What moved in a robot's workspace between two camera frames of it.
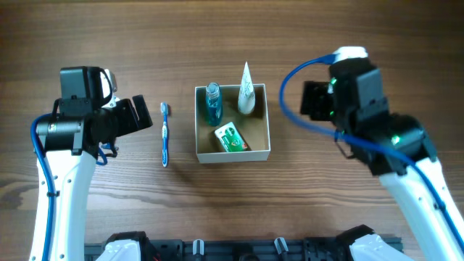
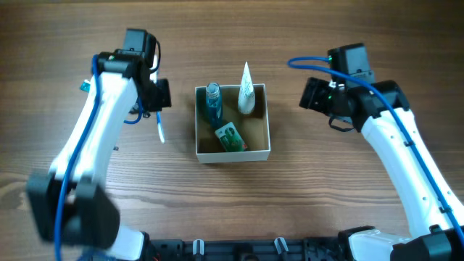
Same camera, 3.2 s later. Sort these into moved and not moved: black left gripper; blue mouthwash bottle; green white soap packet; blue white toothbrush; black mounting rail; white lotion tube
Moved: black left gripper; blue white toothbrush
Not moved: blue mouthwash bottle; white lotion tube; black mounting rail; green white soap packet
